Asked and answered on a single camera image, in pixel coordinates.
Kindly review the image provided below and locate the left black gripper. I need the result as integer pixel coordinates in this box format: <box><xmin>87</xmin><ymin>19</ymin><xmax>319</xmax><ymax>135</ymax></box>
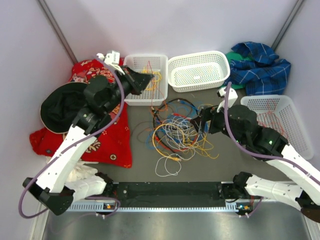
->
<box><xmin>104</xmin><ymin>65</ymin><xmax>155</xmax><ymax>113</ymax></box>

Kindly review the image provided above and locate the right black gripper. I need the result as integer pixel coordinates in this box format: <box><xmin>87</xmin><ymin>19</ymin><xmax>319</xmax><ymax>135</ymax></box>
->
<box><xmin>190</xmin><ymin>100</ymin><xmax>246</xmax><ymax>146</ymax></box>

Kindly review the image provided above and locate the thin yellow wire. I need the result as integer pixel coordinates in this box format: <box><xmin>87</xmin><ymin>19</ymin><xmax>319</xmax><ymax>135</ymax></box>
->
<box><xmin>172</xmin><ymin>124</ymin><xmax>221</xmax><ymax>161</ymax></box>

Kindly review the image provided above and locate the thin red wire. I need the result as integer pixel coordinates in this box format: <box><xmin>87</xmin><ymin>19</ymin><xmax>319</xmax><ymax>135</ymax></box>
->
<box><xmin>259</xmin><ymin>98</ymin><xmax>288</xmax><ymax>141</ymax></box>

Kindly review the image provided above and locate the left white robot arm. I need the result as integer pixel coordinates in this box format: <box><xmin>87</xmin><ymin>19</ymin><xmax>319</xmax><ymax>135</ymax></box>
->
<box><xmin>21</xmin><ymin>65</ymin><xmax>154</xmax><ymax>216</ymax></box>

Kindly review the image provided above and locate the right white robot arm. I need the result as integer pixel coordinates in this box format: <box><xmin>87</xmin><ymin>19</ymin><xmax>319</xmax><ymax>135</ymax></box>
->
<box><xmin>190</xmin><ymin>105</ymin><xmax>320</xmax><ymax>223</ymax></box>

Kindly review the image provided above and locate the left white plastic basket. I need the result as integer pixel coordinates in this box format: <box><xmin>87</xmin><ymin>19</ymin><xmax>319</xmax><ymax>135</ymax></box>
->
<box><xmin>123</xmin><ymin>53</ymin><xmax>169</xmax><ymax>106</ymax></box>

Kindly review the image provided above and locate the white plastic basket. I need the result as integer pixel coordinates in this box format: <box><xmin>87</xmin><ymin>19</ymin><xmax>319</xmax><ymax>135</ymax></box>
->
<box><xmin>168</xmin><ymin>50</ymin><xmax>231</xmax><ymax>93</ymax></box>
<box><xmin>123</xmin><ymin>53</ymin><xmax>169</xmax><ymax>106</ymax></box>
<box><xmin>240</xmin><ymin>94</ymin><xmax>314</xmax><ymax>161</ymax></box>

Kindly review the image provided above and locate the middle white plastic basket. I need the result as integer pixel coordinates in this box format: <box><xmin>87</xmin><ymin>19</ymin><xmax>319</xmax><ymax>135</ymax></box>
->
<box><xmin>168</xmin><ymin>50</ymin><xmax>231</xmax><ymax>93</ymax></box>

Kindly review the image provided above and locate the green cloth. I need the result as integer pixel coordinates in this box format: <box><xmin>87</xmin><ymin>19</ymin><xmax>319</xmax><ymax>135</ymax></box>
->
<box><xmin>221</xmin><ymin>51</ymin><xmax>255</xmax><ymax>90</ymax></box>

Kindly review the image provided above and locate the red patterned cloth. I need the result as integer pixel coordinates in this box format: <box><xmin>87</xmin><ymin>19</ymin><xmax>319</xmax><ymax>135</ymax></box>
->
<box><xmin>29</xmin><ymin>59</ymin><xmax>132</xmax><ymax>168</ymax></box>

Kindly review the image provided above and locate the blue plaid cloth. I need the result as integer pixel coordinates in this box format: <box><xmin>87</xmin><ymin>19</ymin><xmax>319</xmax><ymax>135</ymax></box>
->
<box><xmin>223</xmin><ymin>41</ymin><xmax>292</xmax><ymax>96</ymax></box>

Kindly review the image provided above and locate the right white plastic basket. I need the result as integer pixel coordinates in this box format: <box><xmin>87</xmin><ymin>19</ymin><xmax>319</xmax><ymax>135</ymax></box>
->
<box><xmin>240</xmin><ymin>94</ymin><xmax>314</xmax><ymax>161</ymax></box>

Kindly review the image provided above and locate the black round hat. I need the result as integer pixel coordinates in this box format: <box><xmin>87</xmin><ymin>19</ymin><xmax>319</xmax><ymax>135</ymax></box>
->
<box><xmin>40</xmin><ymin>81</ymin><xmax>101</xmax><ymax>135</ymax></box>

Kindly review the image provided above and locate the white cloth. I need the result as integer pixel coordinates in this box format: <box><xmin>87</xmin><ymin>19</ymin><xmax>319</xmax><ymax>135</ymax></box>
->
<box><xmin>44</xmin><ymin>156</ymin><xmax>100</xmax><ymax>182</ymax></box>

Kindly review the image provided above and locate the thick red ethernet cable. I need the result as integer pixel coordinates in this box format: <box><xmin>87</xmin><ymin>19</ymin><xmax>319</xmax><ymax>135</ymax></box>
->
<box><xmin>152</xmin><ymin>112</ymin><xmax>201</xmax><ymax>153</ymax></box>

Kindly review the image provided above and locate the thin blue wire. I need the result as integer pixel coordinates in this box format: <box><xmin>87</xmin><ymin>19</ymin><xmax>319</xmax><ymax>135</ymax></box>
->
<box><xmin>144</xmin><ymin>99</ymin><xmax>216</xmax><ymax>151</ymax></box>

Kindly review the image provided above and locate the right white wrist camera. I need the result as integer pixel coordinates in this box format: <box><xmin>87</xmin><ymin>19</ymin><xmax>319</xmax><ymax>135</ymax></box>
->
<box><xmin>216</xmin><ymin>86</ymin><xmax>238</xmax><ymax>113</ymax></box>

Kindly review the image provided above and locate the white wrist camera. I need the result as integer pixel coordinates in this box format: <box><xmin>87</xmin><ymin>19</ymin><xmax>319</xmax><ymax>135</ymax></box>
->
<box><xmin>216</xmin><ymin>86</ymin><xmax>238</xmax><ymax>113</ymax></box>
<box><xmin>95</xmin><ymin>50</ymin><xmax>125</xmax><ymax>75</ymax></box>

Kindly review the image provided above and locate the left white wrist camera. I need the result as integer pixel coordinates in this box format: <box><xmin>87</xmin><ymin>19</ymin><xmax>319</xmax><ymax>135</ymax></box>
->
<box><xmin>95</xmin><ymin>50</ymin><xmax>125</xmax><ymax>75</ymax></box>

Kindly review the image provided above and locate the thick blue ethernet cable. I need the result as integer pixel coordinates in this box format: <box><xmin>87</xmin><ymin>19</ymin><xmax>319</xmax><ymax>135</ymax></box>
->
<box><xmin>149</xmin><ymin>99</ymin><xmax>208</xmax><ymax>151</ymax></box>

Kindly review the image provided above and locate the black cable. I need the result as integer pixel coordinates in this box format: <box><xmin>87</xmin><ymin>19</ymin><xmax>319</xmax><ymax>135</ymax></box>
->
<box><xmin>152</xmin><ymin>97</ymin><xmax>201</xmax><ymax>157</ymax></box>

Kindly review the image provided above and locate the thick yellow ethernet cable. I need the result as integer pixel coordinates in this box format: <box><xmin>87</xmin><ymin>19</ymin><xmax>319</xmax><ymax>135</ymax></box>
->
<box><xmin>152</xmin><ymin>123</ymin><xmax>187</xmax><ymax>162</ymax></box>

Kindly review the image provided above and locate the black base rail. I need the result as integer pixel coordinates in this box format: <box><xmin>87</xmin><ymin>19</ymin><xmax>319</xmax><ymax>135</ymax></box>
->
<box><xmin>111</xmin><ymin>182</ymin><xmax>225</xmax><ymax>207</ymax></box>

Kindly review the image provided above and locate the slotted aluminium cable duct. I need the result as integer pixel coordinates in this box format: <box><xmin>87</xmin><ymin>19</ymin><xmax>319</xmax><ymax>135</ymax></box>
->
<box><xmin>66</xmin><ymin>200</ymin><xmax>253</xmax><ymax>213</ymax></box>

